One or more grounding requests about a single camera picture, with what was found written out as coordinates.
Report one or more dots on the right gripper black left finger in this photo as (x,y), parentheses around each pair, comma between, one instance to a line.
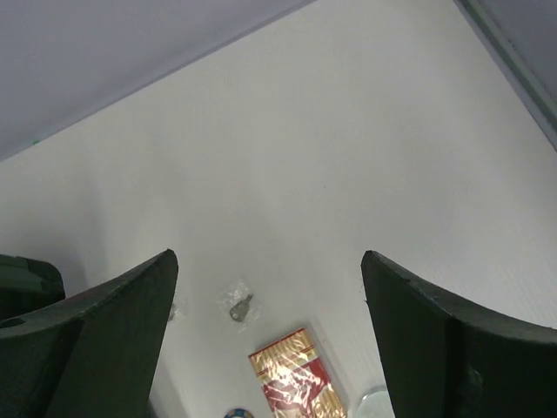
(93,354)

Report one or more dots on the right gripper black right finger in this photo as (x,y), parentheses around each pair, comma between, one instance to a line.
(445,356)

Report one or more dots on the black poker set case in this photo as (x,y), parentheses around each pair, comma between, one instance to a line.
(28,285)

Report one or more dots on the red playing card deck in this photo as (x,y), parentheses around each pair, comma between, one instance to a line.
(294,379)

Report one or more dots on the blue green poker chip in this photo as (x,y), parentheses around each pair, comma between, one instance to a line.
(239,413)

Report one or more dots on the silver key in plastic bag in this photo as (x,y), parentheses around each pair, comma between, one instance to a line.
(239,304)

